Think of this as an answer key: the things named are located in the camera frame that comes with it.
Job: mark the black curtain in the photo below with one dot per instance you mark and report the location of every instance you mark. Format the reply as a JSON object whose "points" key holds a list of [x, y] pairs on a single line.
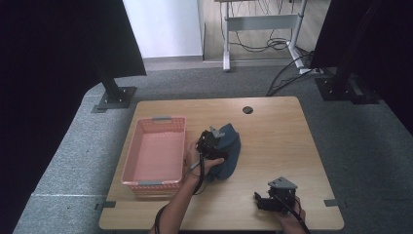
{"points": [[389, 48], [48, 48]]}

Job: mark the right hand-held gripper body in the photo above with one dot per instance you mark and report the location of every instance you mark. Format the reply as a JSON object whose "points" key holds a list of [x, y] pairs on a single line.
{"points": [[281, 191]]}

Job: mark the white desk frame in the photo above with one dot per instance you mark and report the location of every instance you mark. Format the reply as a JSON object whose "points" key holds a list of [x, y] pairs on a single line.
{"points": [[259, 22]]}

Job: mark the black round table grommet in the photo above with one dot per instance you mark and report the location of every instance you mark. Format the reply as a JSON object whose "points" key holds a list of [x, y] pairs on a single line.
{"points": [[247, 109]]}

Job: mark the black metal stand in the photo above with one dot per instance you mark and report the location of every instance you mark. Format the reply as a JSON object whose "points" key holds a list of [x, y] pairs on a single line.
{"points": [[113, 92], [341, 78]]}

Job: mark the pink plastic basket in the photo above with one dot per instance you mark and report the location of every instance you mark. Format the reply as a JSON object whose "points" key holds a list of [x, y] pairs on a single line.
{"points": [[159, 152]]}

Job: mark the gray table bracket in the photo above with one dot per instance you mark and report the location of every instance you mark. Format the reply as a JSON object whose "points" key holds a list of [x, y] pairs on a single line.
{"points": [[331, 202], [108, 204]]}

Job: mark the dark blue cloth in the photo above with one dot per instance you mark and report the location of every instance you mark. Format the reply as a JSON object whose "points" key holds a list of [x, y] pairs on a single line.
{"points": [[231, 152]]}

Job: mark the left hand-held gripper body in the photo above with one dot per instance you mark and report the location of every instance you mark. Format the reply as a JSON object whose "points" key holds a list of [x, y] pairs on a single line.
{"points": [[212, 144]]}

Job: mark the person's left hand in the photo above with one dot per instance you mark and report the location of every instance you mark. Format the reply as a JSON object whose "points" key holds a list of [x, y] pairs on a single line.
{"points": [[195, 167]]}

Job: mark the person's right hand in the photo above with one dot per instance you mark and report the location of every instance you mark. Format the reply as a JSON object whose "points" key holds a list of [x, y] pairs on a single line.
{"points": [[293, 222]]}

